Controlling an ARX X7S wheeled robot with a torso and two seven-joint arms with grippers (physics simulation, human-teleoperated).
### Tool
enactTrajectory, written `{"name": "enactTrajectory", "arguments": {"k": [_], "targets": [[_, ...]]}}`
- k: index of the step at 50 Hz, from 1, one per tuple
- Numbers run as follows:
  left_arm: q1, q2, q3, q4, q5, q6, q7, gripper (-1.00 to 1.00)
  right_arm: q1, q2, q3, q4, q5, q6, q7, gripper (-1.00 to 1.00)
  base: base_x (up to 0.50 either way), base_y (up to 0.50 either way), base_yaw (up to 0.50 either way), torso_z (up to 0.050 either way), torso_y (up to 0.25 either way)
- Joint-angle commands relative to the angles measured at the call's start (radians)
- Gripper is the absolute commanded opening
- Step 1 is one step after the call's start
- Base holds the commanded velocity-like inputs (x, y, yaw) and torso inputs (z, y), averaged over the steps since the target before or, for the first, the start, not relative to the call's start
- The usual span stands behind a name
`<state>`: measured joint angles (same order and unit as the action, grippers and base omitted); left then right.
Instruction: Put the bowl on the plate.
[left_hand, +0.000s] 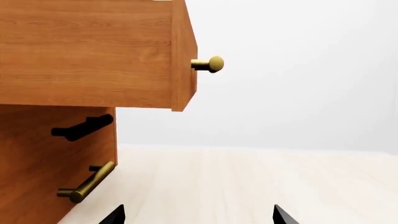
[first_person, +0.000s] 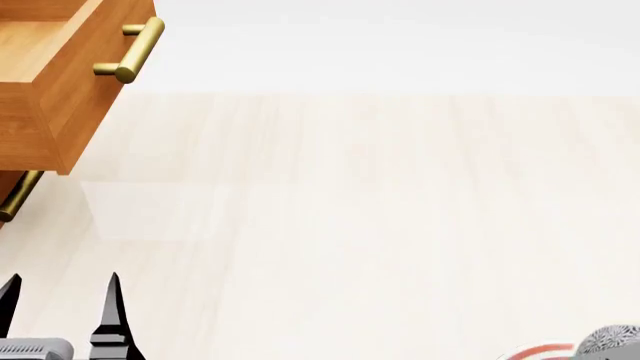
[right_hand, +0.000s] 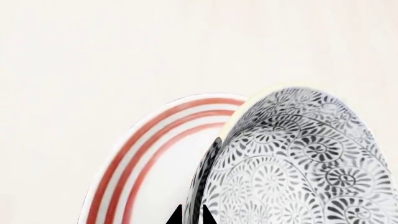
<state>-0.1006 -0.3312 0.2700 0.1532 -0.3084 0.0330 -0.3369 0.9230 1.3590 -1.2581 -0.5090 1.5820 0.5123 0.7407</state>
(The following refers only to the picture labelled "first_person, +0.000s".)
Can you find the open wooden drawer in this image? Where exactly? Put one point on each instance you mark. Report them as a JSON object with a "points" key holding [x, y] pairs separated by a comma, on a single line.
{"points": [[75, 112]]}

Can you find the white plate with red rings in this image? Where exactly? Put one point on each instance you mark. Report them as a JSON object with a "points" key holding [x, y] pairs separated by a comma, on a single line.
{"points": [[547, 351]]}

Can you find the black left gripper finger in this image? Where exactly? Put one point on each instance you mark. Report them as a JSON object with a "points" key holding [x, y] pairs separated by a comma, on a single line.
{"points": [[114, 326], [10, 300]]}

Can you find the wooden cabinet body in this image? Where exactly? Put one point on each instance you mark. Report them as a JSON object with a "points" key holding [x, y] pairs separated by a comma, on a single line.
{"points": [[6, 184]]}

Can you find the grey ribbed camera box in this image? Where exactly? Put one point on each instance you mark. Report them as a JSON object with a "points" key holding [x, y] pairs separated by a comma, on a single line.
{"points": [[30, 349]]}

